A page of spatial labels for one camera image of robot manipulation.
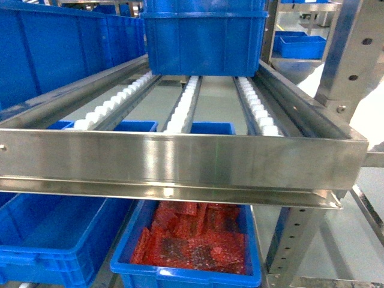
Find white roller track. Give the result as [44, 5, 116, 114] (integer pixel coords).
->
[238, 77, 283, 137]
[165, 76, 199, 133]
[72, 71, 161, 131]

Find white roller track left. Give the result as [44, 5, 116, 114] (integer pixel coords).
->
[72, 71, 161, 131]

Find blue bin with red parts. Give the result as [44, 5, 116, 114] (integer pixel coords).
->
[110, 200, 262, 287]

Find empty blue bin lower left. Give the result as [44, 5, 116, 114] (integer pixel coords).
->
[1, 194, 133, 287]

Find white roller track middle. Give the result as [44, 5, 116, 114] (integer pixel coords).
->
[165, 76, 199, 133]

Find long blue bin left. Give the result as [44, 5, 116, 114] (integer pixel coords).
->
[1, 1, 146, 109]

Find stainless steel flow rack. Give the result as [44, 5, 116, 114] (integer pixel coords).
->
[1, 1, 383, 287]

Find red bagged parts pile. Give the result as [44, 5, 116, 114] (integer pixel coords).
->
[130, 201, 245, 275]

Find blue bin background right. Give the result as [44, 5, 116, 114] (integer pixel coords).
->
[272, 31, 326, 59]

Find white roller track right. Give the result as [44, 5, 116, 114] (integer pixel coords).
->
[238, 77, 283, 137]

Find blue bin on rollers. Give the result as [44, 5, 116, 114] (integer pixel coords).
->
[140, 1, 268, 77]

